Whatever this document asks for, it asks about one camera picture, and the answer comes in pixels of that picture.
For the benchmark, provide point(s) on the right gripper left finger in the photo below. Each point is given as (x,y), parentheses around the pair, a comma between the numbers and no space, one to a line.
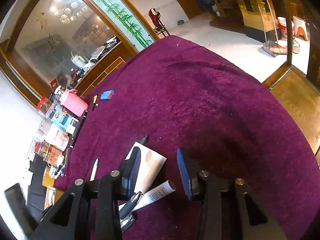
(69,216)

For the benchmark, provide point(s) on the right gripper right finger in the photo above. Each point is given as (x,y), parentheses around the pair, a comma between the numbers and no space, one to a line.
(230,209)

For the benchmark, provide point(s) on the white barcode tube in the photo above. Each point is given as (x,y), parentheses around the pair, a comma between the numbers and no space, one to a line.
(155,194)

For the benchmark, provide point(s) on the white paper card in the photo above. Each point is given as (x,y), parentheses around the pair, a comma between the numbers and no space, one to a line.
(151,163)

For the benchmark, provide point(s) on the white pen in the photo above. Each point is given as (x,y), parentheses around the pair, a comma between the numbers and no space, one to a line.
(94,170)

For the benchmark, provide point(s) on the pink knitted cup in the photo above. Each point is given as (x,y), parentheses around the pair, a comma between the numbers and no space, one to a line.
(73,102)

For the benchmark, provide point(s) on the red lidded jar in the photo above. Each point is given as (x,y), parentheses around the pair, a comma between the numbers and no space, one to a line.
(45,106)

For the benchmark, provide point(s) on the blue lighter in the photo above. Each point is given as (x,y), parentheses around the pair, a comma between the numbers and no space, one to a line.
(107,95)

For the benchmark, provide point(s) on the purple velvet tablecloth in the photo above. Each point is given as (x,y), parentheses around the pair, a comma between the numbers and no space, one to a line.
(184,95)

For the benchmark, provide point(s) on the wooden chair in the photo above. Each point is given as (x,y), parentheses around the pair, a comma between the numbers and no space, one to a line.
(297,92)

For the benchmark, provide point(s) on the dustpan with broom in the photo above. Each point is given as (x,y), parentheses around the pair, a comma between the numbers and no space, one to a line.
(271,47)

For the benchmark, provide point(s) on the white red bucket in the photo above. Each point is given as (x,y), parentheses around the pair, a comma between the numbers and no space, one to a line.
(283,27)

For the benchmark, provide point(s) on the bamboo painted glass panel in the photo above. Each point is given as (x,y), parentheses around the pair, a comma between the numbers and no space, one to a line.
(126,22)

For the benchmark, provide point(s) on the yellow handled screwdriver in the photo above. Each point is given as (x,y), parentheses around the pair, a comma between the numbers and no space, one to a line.
(94,103)

